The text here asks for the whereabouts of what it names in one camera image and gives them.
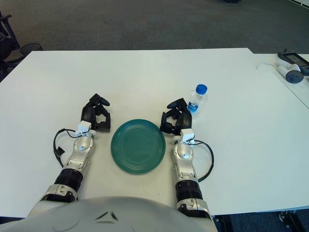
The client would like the green ribbed plate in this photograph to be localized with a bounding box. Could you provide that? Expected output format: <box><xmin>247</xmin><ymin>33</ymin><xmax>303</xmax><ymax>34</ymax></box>
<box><xmin>110</xmin><ymin>119</ymin><xmax>167</xmax><ymax>175</ymax></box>

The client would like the black mesh waste bin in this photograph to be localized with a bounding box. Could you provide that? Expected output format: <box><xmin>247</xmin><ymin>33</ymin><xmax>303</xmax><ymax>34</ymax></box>
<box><xmin>19</xmin><ymin>43</ymin><xmax>44</xmax><ymax>55</ymax></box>

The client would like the white and grey VR controller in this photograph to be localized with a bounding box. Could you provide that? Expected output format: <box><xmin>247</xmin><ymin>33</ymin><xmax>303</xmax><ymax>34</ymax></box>
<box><xmin>277</xmin><ymin>63</ymin><xmax>304</xmax><ymax>85</ymax></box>

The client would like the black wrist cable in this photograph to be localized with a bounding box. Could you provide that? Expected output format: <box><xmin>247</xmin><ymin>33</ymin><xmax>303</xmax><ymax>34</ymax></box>
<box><xmin>53</xmin><ymin>129</ymin><xmax>80</xmax><ymax>167</ymax></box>
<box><xmin>190</xmin><ymin>139</ymin><xmax>215</xmax><ymax>182</ymax></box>

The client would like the black table leg with caster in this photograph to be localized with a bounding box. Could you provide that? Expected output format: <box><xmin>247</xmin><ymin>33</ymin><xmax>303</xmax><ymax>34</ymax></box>
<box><xmin>279</xmin><ymin>210</ymin><xmax>302</xmax><ymax>232</ymax></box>

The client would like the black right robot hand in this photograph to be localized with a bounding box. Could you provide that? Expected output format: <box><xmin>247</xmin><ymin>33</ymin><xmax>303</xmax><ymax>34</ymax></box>
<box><xmin>159</xmin><ymin>98</ymin><xmax>193</xmax><ymax>135</ymax></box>

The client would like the clear bottle with blue cap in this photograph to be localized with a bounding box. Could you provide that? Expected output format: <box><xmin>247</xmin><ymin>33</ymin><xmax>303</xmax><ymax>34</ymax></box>
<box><xmin>187</xmin><ymin>84</ymin><xmax>209</xmax><ymax>119</ymax></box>

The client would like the thin white strap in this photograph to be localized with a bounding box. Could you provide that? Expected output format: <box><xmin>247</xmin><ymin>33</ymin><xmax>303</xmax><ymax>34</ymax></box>
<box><xmin>256</xmin><ymin>62</ymin><xmax>278</xmax><ymax>71</ymax></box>

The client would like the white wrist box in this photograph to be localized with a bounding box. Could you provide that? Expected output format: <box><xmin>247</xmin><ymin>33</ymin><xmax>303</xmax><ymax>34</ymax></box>
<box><xmin>180</xmin><ymin>129</ymin><xmax>196</xmax><ymax>145</ymax></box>
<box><xmin>74</xmin><ymin>120</ymin><xmax>94</xmax><ymax>137</ymax></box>

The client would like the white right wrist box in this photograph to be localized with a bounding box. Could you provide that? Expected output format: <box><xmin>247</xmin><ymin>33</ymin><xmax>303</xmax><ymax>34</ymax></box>
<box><xmin>180</xmin><ymin>129</ymin><xmax>196</xmax><ymax>145</ymax></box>

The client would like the black office chair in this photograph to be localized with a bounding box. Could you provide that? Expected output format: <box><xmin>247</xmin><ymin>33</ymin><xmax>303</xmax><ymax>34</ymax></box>
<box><xmin>0</xmin><ymin>9</ymin><xmax>25</xmax><ymax>83</ymax></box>

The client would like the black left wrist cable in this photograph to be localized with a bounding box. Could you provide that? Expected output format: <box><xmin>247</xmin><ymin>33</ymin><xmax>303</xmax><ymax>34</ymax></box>
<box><xmin>53</xmin><ymin>129</ymin><xmax>80</xmax><ymax>167</ymax></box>

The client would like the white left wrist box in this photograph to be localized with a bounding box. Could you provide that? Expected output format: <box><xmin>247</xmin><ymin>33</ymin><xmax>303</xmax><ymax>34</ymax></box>
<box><xmin>74</xmin><ymin>120</ymin><xmax>94</xmax><ymax>137</ymax></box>

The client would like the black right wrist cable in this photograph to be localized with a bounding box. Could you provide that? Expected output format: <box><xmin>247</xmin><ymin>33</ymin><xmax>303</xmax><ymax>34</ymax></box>
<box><xmin>190</xmin><ymin>139</ymin><xmax>215</xmax><ymax>182</ymax></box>

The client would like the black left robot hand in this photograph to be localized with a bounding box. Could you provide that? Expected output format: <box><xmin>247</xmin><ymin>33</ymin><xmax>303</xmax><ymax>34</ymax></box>
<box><xmin>80</xmin><ymin>93</ymin><xmax>112</xmax><ymax>133</ymax></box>

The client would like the grey robot torso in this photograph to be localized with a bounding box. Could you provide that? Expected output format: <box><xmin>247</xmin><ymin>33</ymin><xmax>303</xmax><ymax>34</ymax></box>
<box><xmin>0</xmin><ymin>196</ymin><xmax>218</xmax><ymax>232</ymax></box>

